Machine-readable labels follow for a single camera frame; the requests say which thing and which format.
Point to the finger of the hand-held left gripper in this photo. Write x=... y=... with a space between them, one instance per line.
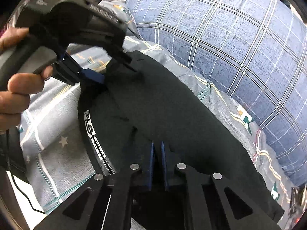
x=94 y=76
x=124 y=57

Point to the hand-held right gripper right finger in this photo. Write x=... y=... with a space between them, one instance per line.
x=164 y=165

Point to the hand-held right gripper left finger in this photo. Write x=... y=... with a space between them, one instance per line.
x=151 y=165

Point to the black pants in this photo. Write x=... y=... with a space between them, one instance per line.
x=168 y=105

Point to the person's left hand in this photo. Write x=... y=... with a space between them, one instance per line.
x=16 y=86

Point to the grey printed bedsheet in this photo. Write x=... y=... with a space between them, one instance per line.
x=52 y=115

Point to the blue plaid pillow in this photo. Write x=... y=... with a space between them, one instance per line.
x=215 y=52

